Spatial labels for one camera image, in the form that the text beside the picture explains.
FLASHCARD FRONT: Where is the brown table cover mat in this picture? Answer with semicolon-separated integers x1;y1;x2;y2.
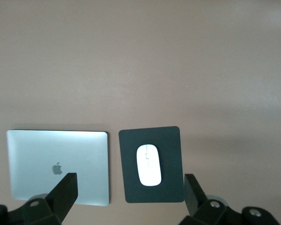
0;0;281;225

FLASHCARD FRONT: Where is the white computer mouse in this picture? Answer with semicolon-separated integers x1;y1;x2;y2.
136;143;162;187

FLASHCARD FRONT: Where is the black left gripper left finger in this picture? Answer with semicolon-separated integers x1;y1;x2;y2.
0;172;79;225

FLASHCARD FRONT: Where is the silver laptop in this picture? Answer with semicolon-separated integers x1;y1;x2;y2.
6;129;110;207

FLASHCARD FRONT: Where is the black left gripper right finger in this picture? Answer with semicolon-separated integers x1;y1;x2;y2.
177;173;281;225

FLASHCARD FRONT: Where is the black mouse pad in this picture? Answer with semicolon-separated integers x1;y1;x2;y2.
118;126;186;203

